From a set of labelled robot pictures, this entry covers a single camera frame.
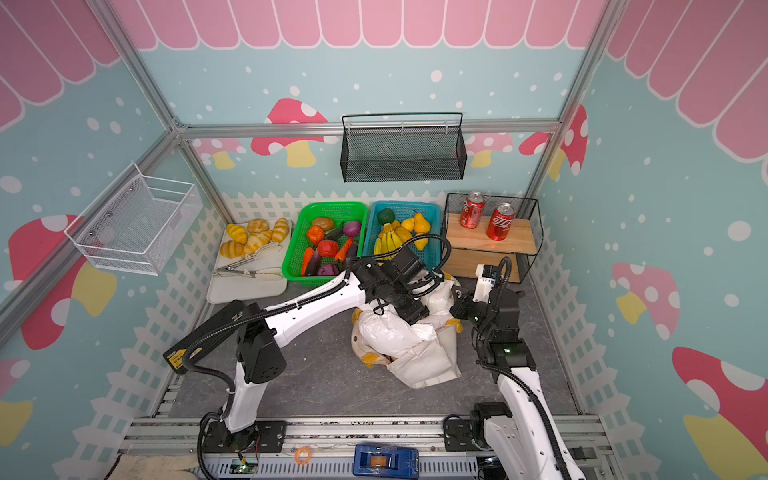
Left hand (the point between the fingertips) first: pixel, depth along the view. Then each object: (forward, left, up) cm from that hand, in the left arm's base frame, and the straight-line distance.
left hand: (417, 314), depth 80 cm
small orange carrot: (+29, +25, -10) cm, 40 cm away
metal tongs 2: (+21, +48, -12) cm, 54 cm away
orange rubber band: (-31, +29, -14) cm, 45 cm away
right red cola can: (+26, -24, +10) cm, 37 cm away
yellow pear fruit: (+42, -3, -9) cm, 43 cm away
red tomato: (+30, +31, -9) cm, 44 cm away
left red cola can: (+31, -17, +10) cm, 37 cm away
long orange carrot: (+27, +38, -11) cm, 48 cm away
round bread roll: (+43, +61, -11) cm, 76 cm away
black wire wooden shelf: (+24, -18, +1) cm, 30 cm away
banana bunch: (+36, +8, -9) cm, 38 cm away
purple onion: (+40, +23, -8) cm, 47 cm away
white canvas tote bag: (-11, -4, -4) cm, 13 cm away
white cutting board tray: (+27, +58, -15) cm, 66 cm away
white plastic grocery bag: (-10, +8, +10) cm, 16 cm away
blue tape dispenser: (-32, +7, -9) cm, 34 cm away
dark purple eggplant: (+31, +22, -11) cm, 40 cm away
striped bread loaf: (+42, +52, -12) cm, 68 cm away
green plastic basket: (+38, +33, -11) cm, 52 cm away
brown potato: (+45, +34, -11) cm, 57 cm away
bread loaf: (+41, +69, -13) cm, 81 cm away
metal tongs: (+33, +54, -14) cm, 65 cm away
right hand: (+5, -9, +6) cm, 12 cm away
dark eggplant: (+25, +35, -12) cm, 45 cm away
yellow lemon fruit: (+45, +2, -11) cm, 46 cm away
